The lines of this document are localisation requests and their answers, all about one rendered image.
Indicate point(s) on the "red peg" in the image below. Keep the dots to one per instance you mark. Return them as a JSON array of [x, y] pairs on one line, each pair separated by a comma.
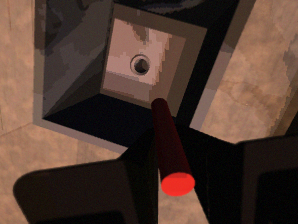
[[175, 174]]

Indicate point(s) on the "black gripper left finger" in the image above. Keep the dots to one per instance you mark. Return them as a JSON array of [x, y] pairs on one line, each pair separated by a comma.
[[128, 184]]

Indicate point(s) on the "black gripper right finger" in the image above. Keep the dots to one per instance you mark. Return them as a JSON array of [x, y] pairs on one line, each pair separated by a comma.
[[226, 174]]

